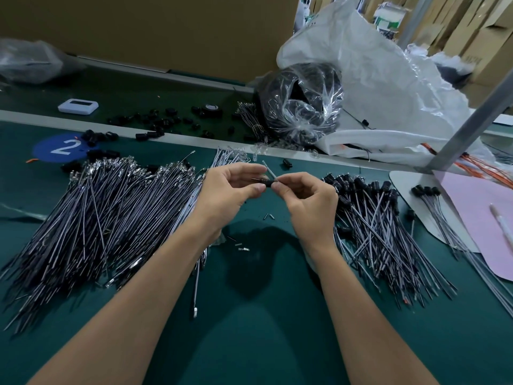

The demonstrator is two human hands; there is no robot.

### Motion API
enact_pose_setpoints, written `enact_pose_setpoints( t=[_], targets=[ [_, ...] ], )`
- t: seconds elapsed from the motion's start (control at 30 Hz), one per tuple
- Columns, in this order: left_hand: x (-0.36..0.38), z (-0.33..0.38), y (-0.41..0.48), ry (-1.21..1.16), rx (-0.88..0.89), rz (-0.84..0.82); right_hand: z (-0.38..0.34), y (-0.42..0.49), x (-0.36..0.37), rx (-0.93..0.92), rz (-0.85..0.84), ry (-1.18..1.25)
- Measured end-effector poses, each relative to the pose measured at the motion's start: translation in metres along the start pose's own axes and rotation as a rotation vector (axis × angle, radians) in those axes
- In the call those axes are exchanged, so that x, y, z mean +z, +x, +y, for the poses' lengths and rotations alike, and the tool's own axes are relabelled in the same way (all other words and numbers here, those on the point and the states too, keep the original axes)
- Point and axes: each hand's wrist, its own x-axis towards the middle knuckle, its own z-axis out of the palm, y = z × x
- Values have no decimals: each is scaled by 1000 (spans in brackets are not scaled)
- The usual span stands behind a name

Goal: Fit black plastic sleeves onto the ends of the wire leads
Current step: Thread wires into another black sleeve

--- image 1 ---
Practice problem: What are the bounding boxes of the person's left hand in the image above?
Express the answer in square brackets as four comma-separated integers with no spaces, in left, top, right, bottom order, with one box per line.
[191,161,270,247]

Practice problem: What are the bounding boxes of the stack of cardboard boxes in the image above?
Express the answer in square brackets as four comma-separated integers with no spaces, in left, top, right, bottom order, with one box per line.
[437,0,513,105]

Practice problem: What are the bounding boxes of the person's right forearm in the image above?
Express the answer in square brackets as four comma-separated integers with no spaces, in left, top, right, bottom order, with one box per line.
[311,243,440,385]

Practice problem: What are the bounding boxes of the clear bag with black contents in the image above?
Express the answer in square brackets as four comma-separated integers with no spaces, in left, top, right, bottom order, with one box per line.
[258,62,344,148]

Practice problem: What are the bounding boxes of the clear plastic strip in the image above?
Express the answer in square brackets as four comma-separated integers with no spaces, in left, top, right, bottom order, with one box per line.
[0,203,48,221]

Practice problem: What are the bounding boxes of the large white plastic sack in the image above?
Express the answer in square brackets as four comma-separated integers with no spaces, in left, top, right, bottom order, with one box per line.
[276,0,513,167]

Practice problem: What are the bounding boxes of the crumpled clear plastic bag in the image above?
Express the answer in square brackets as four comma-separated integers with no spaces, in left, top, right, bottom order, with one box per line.
[0,40,85,85]

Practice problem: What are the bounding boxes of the pile of grey wires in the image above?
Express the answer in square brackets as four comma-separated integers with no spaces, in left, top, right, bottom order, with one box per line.
[0,148,253,334]

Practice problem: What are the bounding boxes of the small white timer device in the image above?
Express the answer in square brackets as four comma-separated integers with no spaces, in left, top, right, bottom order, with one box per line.
[58,98,99,116]

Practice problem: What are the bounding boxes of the person's left forearm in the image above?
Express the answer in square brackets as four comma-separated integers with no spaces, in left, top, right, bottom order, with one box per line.
[28,230,221,385]

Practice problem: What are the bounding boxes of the person's right hand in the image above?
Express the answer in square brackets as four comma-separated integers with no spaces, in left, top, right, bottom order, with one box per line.
[271,171,340,260]

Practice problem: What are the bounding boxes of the brown cardboard panel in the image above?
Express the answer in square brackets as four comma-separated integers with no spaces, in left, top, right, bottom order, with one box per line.
[0,0,299,83]

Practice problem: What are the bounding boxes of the blue round number sticker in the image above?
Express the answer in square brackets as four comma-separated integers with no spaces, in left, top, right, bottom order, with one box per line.
[34,132,93,164]

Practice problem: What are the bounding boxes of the black plastic caps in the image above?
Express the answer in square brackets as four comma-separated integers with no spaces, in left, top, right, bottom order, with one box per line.
[63,106,251,175]

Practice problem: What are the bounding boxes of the grey metal frame post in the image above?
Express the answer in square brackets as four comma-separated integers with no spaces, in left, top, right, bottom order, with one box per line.
[398,0,436,49]
[425,72,513,173]

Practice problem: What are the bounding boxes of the bundle of orange wires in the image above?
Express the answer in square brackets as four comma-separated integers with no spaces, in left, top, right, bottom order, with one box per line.
[422,142,513,188]

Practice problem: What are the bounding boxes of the white pen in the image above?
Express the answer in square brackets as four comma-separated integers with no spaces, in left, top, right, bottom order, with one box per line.
[489,204,513,247]

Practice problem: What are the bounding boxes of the pile of wires with black caps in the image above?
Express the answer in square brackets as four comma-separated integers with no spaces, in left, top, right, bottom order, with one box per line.
[323,172,460,308]

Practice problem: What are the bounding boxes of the small bundle of capped wires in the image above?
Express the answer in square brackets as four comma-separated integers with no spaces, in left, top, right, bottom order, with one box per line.
[411,185,513,316]

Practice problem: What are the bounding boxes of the pink paper sheet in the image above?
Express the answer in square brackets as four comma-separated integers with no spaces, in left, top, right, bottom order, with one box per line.
[435,171,513,281]

